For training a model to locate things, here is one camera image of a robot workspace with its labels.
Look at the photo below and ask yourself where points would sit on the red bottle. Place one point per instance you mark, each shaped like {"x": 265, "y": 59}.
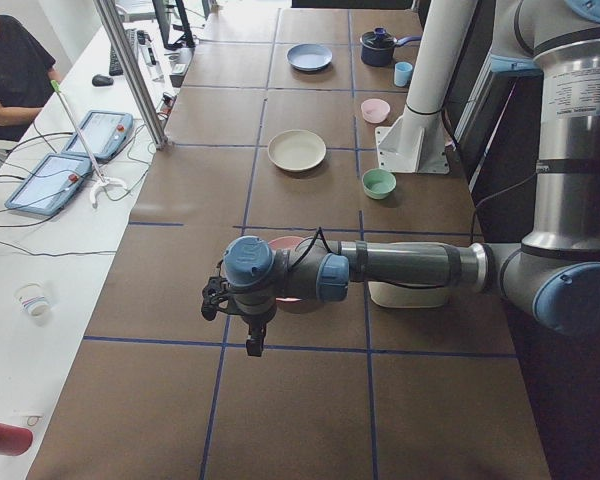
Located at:
{"x": 14, "y": 440}

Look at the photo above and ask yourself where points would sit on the light blue cup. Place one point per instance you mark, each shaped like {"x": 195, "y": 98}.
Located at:
{"x": 403, "y": 72}

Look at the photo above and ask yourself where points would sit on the black computer mouse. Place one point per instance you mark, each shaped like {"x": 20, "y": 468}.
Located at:
{"x": 99, "y": 80}

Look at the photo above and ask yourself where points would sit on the aluminium frame post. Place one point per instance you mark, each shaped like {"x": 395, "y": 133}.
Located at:
{"x": 115, "y": 32}

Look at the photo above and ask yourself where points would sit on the dark blue pot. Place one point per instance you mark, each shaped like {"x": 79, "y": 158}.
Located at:
{"x": 378, "y": 46}

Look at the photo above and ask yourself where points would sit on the blue plate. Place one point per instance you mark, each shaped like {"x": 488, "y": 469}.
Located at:
{"x": 309, "y": 57}

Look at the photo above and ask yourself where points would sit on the black monitor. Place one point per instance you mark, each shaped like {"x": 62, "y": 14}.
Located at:
{"x": 174, "y": 26}

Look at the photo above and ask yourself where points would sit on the cream toaster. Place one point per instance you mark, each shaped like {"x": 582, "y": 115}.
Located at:
{"x": 397, "y": 297}

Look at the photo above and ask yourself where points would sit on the black keyboard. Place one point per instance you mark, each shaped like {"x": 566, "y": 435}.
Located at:
{"x": 115, "y": 66}

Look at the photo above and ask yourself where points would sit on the cream plate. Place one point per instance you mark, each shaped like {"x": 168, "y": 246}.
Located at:
{"x": 296, "y": 150}

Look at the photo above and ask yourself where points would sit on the far teach pendant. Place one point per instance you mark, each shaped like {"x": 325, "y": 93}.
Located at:
{"x": 106, "y": 132}

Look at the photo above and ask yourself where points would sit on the paper cup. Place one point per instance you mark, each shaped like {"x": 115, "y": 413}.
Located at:
{"x": 32, "y": 299}

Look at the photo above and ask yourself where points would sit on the green bowl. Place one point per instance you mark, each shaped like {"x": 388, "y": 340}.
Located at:
{"x": 378, "y": 183}

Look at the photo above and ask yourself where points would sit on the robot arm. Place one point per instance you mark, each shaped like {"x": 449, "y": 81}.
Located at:
{"x": 553, "y": 273}

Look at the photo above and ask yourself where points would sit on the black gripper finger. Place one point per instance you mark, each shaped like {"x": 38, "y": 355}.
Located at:
{"x": 255, "y": 340}

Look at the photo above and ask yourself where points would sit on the pink bowl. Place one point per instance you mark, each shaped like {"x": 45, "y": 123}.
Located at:
{"x": 375, "y": 110}

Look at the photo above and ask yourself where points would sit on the pink plate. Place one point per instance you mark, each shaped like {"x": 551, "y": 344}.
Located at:
{"x": 290, "y": 243}

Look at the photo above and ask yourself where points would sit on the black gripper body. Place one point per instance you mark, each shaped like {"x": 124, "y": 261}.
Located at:
{"x": 254, "y": 320}

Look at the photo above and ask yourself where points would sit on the white mounting pillar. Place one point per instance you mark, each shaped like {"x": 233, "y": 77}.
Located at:
{"x": 415, "y": 142}

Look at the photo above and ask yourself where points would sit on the near teach pendant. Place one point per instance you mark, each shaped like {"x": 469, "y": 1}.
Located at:
{"x": 50, "y": 185}

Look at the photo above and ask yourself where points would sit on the person in black shirt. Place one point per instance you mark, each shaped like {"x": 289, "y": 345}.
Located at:
{"x": 27, "y": 70}

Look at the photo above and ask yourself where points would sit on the teach pendant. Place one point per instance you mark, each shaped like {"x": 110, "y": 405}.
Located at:
{"x": 50, "y": 185}
{"x": 106, "y": 132}

